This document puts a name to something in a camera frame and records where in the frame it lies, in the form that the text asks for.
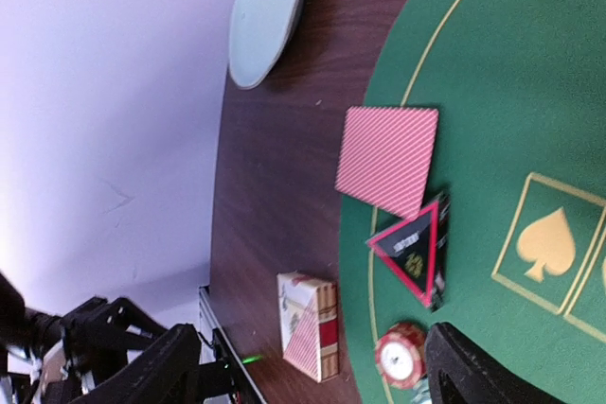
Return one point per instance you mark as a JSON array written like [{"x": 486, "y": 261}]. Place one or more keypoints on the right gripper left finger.
[{"x": 166, "y": 372}]

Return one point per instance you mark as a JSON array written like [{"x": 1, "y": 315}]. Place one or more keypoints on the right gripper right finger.
[{"x": 460, "y": 371}]

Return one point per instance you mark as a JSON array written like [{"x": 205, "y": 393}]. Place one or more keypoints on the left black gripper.
[{"x": 88, "y": 345}]

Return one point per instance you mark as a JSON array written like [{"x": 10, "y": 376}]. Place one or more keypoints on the red chips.
[{"x": 400, "y": 357}]

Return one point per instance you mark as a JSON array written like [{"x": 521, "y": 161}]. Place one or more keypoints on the triangular black red dealer button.
[{"x": 415, "y": 251}]

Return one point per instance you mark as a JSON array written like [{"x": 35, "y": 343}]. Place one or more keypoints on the red card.
[{"x": 385, "y": 157}]

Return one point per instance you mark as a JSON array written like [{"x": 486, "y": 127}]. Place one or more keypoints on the green chips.
[{"x": 421, "y": 392}]

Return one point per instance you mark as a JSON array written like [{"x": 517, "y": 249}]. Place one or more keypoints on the playing card box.
[{"x": 309, "y": 327}]

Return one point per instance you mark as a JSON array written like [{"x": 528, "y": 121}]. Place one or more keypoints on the round green poker mat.
[{"x": 520, "y": 90}]

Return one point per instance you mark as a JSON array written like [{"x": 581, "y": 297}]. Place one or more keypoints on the light blue flower plate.
[{"x": 258, "y": 34}]

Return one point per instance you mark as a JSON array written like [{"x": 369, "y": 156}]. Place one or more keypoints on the aluminium front rail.
[{"x": 229, "y": 376}]

